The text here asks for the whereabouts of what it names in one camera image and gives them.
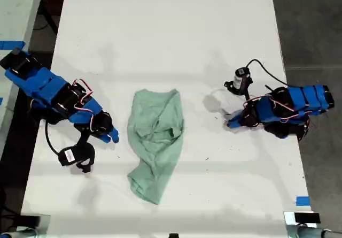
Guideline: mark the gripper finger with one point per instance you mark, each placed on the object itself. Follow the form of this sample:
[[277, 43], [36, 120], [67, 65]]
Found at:
[[243, 124], [115, 135], [105, 138], [237, 118]]

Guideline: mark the pale green T-shirt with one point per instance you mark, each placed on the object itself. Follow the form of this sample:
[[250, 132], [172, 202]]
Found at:
[[152, 131]]

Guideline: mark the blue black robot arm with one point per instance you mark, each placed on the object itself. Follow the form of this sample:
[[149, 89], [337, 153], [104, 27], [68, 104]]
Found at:
[[40, 80], [307, 99]]

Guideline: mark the short blue tape strip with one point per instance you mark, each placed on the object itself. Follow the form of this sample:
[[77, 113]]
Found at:
[[302, 200]]

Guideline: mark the flat black device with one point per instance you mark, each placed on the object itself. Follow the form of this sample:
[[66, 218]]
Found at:
[[307, 218]]

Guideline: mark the small black object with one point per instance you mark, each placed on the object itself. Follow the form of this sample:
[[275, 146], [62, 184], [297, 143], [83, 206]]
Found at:
[[173, 235]]

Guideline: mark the long blue tape strip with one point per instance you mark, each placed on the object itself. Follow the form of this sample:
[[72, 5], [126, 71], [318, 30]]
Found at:
[[10, 45]]

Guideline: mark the pale side table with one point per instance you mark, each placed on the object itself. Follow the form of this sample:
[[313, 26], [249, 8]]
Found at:
[[16, 8]]

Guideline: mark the short black camera stalk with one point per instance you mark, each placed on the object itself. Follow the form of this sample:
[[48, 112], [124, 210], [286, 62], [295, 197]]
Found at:
[[247, 93], [83, 135]]

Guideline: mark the black camera box white label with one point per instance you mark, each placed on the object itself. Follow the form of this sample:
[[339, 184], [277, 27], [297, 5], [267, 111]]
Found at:
[[70, 155], [239, 78]]

